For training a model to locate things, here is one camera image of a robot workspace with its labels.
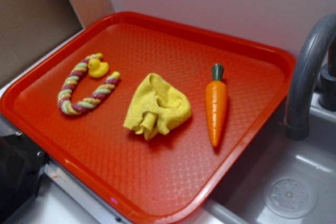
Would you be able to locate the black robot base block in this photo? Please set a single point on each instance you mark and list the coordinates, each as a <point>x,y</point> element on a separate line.
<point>22,167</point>

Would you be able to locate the yellow rubber duck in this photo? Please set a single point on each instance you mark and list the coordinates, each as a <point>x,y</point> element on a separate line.
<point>97,69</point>

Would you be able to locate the red plastic tray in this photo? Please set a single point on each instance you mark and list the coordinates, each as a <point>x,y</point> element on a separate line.
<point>167,178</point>

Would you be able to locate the twisted multicolour rope toy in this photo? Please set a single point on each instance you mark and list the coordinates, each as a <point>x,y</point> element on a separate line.
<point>91,102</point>

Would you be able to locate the yellow crumpled cloth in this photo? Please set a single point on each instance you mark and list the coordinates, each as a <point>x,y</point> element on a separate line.
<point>156,108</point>

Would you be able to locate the orange toy carrot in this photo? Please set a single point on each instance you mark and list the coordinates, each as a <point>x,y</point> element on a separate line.
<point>216,100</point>

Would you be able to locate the grey toy sink basin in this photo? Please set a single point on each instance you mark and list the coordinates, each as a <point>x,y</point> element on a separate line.
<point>278,180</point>

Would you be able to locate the grey toy faucet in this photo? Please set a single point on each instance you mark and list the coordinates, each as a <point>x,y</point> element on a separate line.
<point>315,67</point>

